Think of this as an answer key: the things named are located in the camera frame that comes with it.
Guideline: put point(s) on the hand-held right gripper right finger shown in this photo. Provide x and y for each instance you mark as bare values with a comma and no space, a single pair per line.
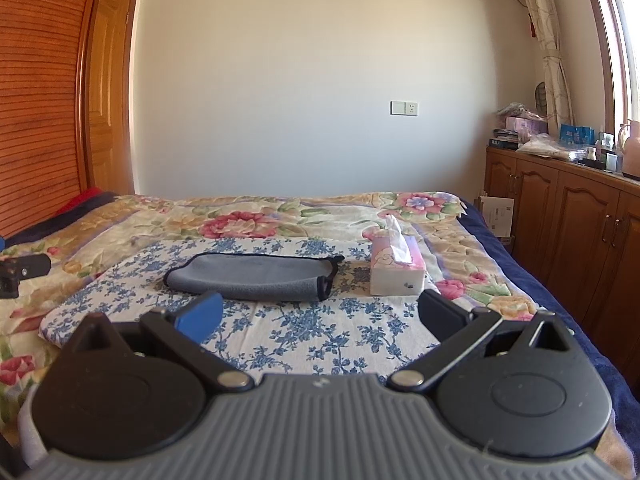
440,315

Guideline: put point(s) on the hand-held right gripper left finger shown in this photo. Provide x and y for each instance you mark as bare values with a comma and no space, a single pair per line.
202,317

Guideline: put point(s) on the purple and grey towel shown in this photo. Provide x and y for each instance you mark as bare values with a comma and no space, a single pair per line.
250,275

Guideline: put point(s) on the dark cloth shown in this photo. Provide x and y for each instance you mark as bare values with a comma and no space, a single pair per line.
50,225

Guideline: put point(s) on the pink and white tissue box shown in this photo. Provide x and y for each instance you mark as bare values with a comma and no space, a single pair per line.
395,280

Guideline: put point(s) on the red cloth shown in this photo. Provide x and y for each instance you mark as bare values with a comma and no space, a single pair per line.
85,197

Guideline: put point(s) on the navy blue blanket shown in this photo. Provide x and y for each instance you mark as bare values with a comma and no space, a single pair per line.
540,280

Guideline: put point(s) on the blue floral pillow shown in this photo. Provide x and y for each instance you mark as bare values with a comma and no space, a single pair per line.
310,330

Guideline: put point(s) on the white cardboard box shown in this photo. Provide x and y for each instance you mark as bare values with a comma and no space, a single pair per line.
500,215

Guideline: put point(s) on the wooden slatted wardrobe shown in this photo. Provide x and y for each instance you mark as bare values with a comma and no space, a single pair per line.
40,100

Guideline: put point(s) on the wooden cabinet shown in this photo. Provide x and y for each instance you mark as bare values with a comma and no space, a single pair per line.
580,230

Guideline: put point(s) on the wooden door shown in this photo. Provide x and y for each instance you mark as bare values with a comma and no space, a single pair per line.
107,100

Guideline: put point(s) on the stack of books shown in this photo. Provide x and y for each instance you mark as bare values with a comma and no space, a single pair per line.
505,139

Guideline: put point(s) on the clear plastic bag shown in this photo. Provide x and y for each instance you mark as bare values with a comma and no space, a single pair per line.
542,145

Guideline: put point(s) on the pink tissue pack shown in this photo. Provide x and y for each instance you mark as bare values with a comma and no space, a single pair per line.
522,124

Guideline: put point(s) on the crumpled plastic wrapper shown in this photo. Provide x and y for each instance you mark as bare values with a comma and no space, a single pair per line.
515,110

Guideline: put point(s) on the small white bottle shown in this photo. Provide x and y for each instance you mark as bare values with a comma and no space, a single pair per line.
591,154

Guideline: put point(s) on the blue box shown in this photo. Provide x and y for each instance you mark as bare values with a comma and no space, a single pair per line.
576,134

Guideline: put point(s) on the brown mesh swatter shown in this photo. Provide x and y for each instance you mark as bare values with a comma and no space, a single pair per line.
541,96

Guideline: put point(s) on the pink jug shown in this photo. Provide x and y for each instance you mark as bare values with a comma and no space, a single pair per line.
631,147

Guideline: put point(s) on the patterned beige curtain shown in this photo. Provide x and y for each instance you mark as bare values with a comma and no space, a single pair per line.
547,40

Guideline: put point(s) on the white wall socket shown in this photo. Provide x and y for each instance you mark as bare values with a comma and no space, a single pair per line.
411,108

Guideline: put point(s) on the white wall switch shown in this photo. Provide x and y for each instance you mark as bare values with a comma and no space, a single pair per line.
397,108

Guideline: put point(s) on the wooden window frame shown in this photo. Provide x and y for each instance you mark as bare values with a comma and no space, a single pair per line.
607,50

